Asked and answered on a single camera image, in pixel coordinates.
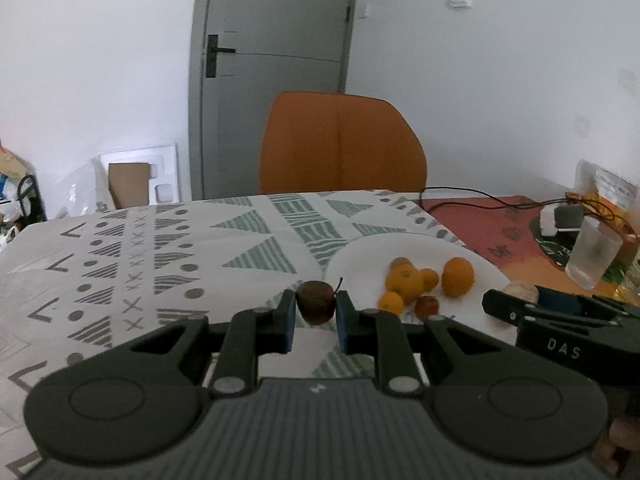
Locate large orange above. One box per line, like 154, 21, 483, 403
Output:
385, 266, 423, 304
442, 257, 475, 298

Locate black door handle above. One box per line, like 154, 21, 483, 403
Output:
205, 35, 236, 78

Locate grey door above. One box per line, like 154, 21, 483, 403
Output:
188, 0, 355, 200

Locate right hand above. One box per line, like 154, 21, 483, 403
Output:
594, 417, 640, 476

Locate dark red small fruit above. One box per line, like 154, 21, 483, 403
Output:
295, 278, 343, 326

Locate small red apple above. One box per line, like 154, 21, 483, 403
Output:
413, 295, 439, 320

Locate clear plastic cup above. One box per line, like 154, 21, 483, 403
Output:
565, 217, 623, 290

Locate black cable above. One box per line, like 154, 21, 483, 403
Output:
416, 185, 572, 212

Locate white power adapter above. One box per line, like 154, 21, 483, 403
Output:
539, 204, 558, 237

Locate small mandarin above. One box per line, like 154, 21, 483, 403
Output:
378, 290, 405, 315
419, 268, 439, 292

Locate orange chair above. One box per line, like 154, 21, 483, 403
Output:
259, 91, 427, 194

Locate cardboard box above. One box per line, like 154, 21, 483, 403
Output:
107, 162, 150, 209

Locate snack bag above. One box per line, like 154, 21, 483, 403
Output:
574, 159, 639, 230

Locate black metal rack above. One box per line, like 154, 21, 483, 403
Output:
16, 174, 47, 226

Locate patterned white tablecloth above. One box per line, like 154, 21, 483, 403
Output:
1, 191, 454, 479

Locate white ceramic plate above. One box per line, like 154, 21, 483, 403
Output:
324, 233, 515, 344

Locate white foam board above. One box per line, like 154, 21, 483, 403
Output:
98, 143, 180, 205

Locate brown kiwi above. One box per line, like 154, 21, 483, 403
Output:
390, 257, 413, 269
502, 281, 539, 304

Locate red orange table mat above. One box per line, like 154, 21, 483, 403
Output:
418, 194, 626, 294

